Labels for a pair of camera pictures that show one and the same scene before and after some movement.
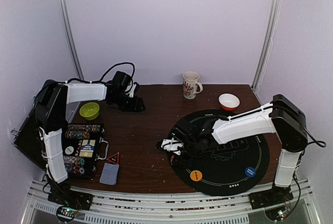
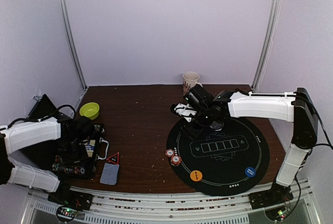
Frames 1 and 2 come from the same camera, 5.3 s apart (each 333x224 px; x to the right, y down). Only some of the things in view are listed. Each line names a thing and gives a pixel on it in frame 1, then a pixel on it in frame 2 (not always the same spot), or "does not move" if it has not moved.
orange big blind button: [195, 175] does not move
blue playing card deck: [109, 174] does not move
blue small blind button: [250, 171] does not move
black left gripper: [135, 106] -> [82, 158]
